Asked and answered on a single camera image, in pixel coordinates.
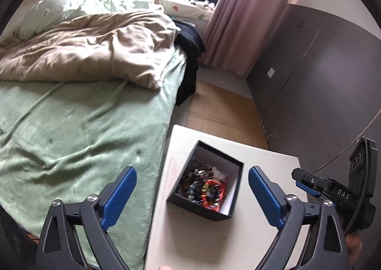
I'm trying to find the white patterned cushion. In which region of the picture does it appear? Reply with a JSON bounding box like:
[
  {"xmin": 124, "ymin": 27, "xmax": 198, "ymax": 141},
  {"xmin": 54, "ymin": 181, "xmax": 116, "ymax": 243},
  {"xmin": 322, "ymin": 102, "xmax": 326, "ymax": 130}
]
[{"xmin": 156, "ymin": 0, "xmax": 215, "ymax": 20}]

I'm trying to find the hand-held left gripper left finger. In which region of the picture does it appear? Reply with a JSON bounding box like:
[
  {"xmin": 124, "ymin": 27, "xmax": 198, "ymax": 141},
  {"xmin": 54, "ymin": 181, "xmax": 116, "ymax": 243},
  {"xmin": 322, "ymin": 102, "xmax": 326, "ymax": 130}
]
[{"xmin": 36, "ymin": 165, "xmax": 138, "ymax": 270}]

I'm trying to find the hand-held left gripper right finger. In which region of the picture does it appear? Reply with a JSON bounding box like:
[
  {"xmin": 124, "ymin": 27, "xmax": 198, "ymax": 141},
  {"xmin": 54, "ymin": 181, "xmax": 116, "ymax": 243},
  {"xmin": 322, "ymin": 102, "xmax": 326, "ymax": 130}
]
[{"xmin": 248, "ymin": 165, "xmax": 349, "ymax": 270}]

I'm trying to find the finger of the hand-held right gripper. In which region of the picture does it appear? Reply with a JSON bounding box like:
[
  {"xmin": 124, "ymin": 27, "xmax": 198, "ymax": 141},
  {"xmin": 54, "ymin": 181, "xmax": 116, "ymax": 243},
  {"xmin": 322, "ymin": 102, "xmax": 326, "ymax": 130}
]
[{"xmin": 291, "ymin": 168, "xmax": 330, "ymax": 199}]

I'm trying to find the beige duvet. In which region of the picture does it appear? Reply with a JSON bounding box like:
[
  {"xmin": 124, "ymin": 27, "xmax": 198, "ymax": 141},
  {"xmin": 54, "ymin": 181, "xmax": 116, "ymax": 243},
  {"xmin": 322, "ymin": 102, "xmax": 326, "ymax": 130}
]
[{"xmin": 0, "ymin": 10, "xmax": 181, "ymax": 91}]

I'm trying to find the black garment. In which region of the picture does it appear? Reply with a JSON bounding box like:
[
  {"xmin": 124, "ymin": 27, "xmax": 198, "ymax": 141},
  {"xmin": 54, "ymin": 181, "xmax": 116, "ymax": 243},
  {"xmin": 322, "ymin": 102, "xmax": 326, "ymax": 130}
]
[{"xmin": 172, "ymin": 19, "xmax": 207, "ymax": 107}]

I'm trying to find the flat cardboard sheet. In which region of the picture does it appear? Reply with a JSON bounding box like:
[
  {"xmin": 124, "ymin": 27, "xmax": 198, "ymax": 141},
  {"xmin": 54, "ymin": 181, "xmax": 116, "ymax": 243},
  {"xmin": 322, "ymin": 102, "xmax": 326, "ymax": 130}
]
[{"xmin": 186, "ymin": 80, "xmax": 269, "ymax": 151}]

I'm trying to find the pink curtain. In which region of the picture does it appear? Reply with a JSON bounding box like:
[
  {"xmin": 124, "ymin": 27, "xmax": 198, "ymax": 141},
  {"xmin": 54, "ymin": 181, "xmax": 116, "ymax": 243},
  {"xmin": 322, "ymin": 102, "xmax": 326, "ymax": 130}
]
[{"xmin": 204, "ymin": 0, "xmax": 314, "ymax": 77}]

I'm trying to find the light green pillow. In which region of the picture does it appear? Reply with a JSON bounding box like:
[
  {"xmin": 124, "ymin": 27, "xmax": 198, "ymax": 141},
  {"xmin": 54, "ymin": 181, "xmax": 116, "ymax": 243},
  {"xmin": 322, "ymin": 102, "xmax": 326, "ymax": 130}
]
[{"xmin": 19, "ymin": 0, "xmax": 163, "ymax": 40}]

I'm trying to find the person's right hand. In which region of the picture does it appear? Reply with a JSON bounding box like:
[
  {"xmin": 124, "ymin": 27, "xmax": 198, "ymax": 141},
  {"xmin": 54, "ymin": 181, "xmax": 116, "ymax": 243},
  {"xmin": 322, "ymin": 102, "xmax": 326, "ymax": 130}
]
[{"xmin": 345, "ymin": 233, "xmax": 363, "ymax": 259}]

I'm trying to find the bed with green sheet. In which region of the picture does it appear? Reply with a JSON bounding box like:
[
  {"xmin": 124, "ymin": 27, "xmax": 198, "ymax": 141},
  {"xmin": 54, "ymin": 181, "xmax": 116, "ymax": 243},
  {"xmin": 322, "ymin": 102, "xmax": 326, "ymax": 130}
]
[{"xmin": 0, "ymin": 47, "xmax": 189, "ymax": 268}]

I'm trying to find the black jewelry box white lining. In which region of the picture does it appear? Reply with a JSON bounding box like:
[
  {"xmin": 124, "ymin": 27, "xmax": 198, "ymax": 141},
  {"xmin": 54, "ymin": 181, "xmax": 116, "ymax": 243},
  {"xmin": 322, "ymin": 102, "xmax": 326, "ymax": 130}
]
[{"xmin": 166, "ymin": 140, "xmax": 245, "ymax": 222}]

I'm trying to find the pile of mixed jewelry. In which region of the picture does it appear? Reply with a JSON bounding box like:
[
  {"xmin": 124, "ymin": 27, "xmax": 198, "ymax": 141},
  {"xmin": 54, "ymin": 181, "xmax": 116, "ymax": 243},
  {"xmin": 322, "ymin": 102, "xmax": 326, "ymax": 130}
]
[{"xmin": 178, "ymin": 159, "xmax": 230, "ymax": 213}]

